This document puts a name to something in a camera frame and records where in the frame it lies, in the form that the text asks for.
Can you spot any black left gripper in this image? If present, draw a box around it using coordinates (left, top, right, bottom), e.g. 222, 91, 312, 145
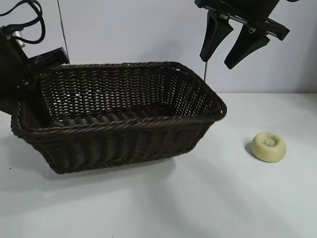
0, 26, 70, 115

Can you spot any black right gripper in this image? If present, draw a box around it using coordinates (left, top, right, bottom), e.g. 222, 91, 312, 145
194, 0, 290, 70

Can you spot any pale yellow round pastry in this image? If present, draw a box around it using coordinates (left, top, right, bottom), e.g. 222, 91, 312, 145
252, 131, 288, 164

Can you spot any dark brown woven basket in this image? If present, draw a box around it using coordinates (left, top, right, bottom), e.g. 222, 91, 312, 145
10, 61, 228, 176

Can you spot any black cable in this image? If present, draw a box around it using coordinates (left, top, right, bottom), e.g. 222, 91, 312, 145
0, 0, 47, 44

